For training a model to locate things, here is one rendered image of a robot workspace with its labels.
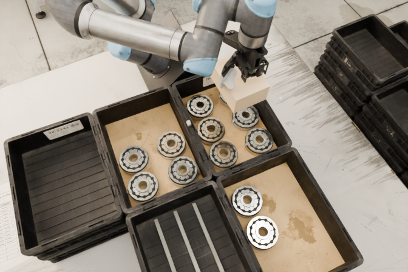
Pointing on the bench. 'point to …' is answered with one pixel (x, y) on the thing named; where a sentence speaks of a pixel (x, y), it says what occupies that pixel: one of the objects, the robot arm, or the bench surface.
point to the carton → (240, 88)
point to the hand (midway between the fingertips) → (239, 78)
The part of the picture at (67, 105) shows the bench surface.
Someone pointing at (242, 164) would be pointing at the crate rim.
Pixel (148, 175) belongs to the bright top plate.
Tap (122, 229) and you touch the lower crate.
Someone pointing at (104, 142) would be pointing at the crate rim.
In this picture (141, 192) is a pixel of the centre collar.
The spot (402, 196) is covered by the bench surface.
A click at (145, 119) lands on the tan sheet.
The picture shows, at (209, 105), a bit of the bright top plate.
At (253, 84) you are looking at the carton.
